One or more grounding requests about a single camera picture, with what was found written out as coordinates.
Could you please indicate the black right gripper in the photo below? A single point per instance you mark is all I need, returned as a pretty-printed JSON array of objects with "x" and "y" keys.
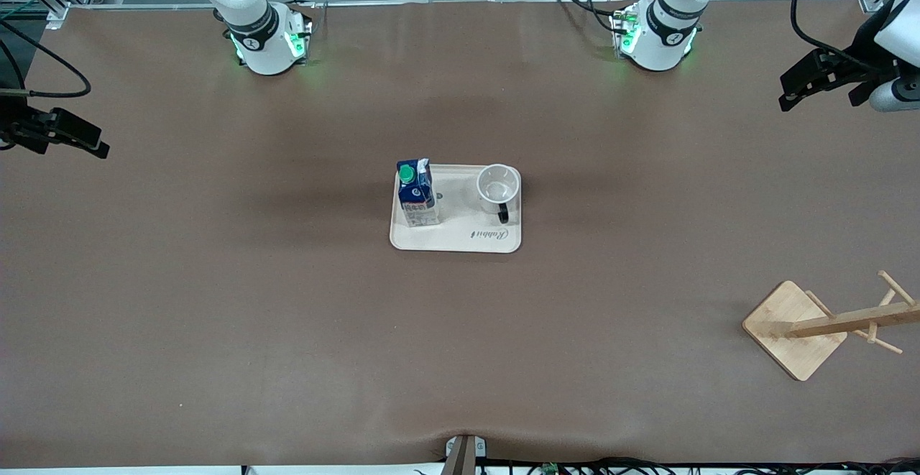
[{"x": 12, "y": 128}]

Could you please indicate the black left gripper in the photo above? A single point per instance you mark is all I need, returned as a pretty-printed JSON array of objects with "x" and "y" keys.
[{"x": 859, "y": 58}]

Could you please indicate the blue white milk carton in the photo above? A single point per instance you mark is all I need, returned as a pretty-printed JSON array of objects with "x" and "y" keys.
[{"x": 418, "y": 198}]

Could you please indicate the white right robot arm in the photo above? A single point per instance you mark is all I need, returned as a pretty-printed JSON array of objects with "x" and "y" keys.
[{"x": 262, "y": 51}]

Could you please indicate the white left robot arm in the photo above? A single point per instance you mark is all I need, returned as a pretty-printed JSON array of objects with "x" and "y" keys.
[{"x": 658, "y": 37}]

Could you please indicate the cream rectangular tray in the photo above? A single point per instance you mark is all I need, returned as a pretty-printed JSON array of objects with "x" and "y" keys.
[{"x": 460, "y": 234}]

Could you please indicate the wooden mug rack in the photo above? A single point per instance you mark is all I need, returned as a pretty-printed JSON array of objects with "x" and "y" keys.
[{"x": 790, "y": 331}]

